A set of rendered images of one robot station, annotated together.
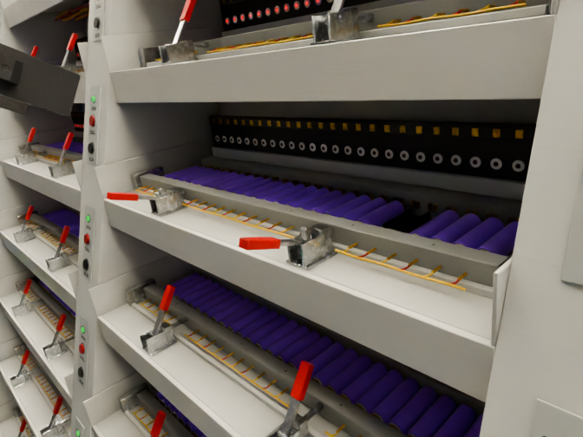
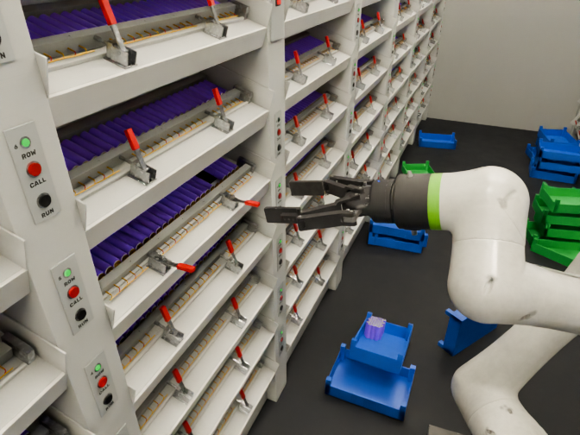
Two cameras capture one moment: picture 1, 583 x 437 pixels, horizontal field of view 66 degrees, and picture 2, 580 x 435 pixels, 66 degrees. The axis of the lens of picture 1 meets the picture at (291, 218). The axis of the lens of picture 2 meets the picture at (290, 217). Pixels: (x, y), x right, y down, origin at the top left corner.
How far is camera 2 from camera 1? 1.18 m
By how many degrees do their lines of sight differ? 104
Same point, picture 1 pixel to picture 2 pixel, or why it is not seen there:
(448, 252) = (243, 171)
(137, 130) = not seen: hidden behind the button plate
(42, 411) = not seen: outside the picture
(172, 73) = (164, 183)
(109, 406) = not seen: outside the picture
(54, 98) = (297, 190)
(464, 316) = (260, 180)
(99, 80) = (66, 251)
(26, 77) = (305, 186)
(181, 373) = (197, 317)
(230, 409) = (218, 290)
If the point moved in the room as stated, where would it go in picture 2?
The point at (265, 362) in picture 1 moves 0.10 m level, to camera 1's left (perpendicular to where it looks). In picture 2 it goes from (199, 273) to (209, 298)
